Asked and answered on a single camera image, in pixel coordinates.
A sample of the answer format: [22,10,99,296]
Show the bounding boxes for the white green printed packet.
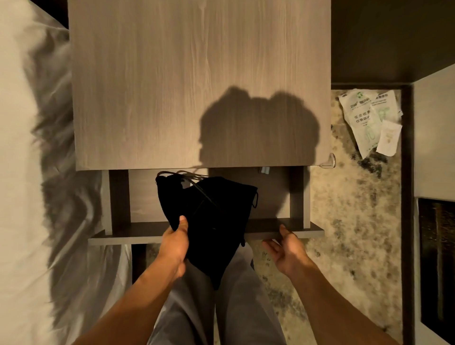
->
[370,90,404,124]

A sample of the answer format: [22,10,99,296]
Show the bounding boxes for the dark cabinet panel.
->
[417,198,455,335]

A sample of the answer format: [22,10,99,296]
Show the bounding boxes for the person's right forearm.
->
[289,262,401,345]

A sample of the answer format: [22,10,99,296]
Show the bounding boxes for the black drawstring bag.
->
[155,170,259,291]

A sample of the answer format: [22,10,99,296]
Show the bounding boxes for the large white printed packet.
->
[338,89,384,160]

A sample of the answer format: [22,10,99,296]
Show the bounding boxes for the person's right hand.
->
[262,224,318,280]

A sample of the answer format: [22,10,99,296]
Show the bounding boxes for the small white packet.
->
[376,120,403,157]

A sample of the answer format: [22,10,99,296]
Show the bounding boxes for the person's left hand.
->
[156,215,190,281]

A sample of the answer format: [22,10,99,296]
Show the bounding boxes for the white bed duvet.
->
[0,0,133,345]

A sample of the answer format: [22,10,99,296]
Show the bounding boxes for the person's left forearm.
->
[72,259,186,345]

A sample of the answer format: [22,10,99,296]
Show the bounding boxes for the person's grey trousers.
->
[147,243,287,345]

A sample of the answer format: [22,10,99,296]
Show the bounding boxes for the wooden nightstand drawer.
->
[88,166,325,247]

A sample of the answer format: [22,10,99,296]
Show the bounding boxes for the white cabinet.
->
[412,63,455,345]

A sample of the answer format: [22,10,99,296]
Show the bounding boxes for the clear plastic hook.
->
[317,152,337,170]

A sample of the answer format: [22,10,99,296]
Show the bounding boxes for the wooden nightstand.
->
[67,0,332,171]

